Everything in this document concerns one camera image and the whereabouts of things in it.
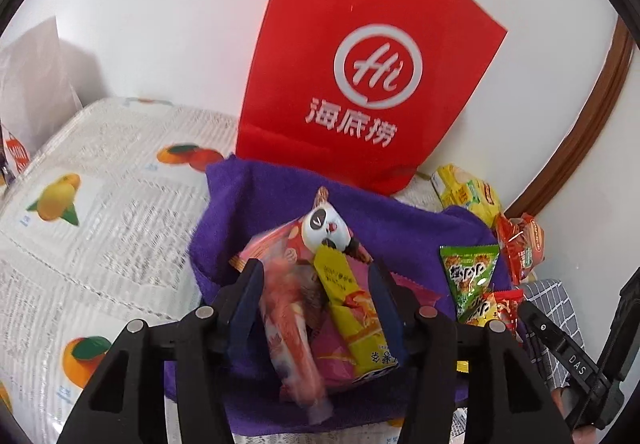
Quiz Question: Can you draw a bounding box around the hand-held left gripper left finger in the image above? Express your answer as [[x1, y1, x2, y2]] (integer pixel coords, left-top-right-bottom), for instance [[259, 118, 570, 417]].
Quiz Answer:
[[57, 258, 266, 444]]

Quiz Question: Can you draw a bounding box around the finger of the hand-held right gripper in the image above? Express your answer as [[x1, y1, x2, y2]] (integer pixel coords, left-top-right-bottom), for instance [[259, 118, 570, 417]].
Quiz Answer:
[[606, 266, 640, 383], [517, 300, 614, 401]]

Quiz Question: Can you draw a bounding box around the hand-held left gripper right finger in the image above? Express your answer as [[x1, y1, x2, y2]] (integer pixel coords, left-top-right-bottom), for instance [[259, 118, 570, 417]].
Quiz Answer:
[[367, 260, 573, 444]]

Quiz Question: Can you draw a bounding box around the yellow pink snack packet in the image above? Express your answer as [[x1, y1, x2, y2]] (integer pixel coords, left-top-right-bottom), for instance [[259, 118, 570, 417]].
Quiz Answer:
[[307, 246, 443, 395]]

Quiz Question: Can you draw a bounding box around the orange sausage snack stick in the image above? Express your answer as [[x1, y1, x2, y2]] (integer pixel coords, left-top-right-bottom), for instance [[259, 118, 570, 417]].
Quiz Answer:
[[260, 256, 335, 427]]

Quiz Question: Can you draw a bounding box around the red snack packet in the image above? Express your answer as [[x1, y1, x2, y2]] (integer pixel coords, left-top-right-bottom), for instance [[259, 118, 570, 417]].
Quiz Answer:
[[492, 288, 525, 340]]

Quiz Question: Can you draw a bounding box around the yellow triangular snack packet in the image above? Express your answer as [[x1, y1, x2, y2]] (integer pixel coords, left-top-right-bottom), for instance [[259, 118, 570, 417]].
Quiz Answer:
[[469, 291, 501, 330]]

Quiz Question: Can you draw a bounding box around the green triangular snack packet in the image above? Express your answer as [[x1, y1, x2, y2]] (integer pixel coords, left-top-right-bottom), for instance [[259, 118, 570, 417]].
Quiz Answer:
[[440, 244, 501, 325]]

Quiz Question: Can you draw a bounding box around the purple towel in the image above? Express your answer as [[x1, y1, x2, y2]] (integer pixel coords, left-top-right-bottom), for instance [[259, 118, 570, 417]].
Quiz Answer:
[[165, 154, 521, 435]]

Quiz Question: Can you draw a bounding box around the pink panda snack packet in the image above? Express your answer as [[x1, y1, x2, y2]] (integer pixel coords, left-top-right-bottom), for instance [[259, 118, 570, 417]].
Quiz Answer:
[[230, 186, 373, 275]]

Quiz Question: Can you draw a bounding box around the grey checked cloth pink star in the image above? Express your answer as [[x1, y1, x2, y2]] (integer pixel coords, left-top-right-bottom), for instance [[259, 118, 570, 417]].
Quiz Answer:
[[517, 276, 571, 390]]

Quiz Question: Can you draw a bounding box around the red orange snack bag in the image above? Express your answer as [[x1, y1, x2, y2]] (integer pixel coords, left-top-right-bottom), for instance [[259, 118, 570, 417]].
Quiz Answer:
[[494, 211, 546, 287]]

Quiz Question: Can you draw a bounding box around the yellow snack bag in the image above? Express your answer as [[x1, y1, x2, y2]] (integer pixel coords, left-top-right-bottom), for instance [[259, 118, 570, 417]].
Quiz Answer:
[[431, 164, 502, 225]]

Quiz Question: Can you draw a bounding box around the fruit print tablecloth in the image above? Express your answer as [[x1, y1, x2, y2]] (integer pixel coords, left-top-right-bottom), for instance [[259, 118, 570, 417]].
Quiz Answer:
[[0, 96, 501, 444]]

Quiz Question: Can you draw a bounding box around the red paper bag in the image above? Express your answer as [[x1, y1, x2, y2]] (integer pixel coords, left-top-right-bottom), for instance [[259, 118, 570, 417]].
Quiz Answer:
[[235, 0, 508, 197]]

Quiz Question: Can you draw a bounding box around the white plastic bag red label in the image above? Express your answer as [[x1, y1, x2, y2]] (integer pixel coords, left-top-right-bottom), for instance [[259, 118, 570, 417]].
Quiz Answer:
[[0, 16, 83, 175]]

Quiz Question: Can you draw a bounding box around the brown wooden door frame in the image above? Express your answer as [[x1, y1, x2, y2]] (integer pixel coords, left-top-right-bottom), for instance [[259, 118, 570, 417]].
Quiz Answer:
[[502, 16, 632, 220]]

